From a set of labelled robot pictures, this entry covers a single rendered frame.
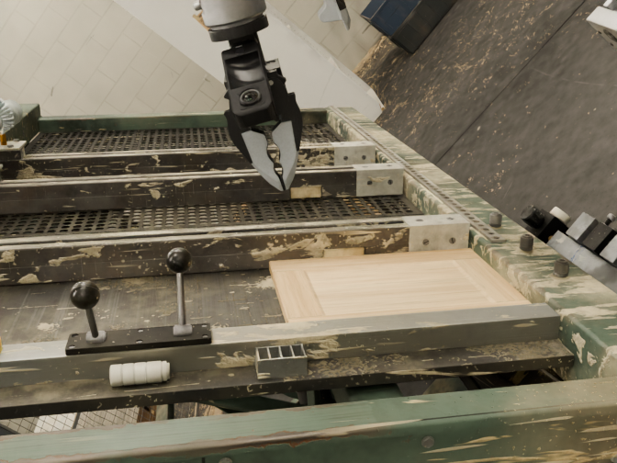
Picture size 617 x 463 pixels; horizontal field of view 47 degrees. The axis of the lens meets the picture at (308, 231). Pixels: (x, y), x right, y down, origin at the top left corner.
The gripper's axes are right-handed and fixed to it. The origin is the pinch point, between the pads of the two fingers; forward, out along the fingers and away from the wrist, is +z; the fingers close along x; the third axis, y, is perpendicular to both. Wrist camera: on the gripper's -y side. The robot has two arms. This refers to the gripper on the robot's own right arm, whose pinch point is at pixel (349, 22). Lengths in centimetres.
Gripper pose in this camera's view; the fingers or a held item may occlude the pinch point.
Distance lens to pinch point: 156.5
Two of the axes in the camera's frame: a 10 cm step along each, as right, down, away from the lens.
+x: 0.8, 4.3, -9.0
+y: -9.2, 3.9, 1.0
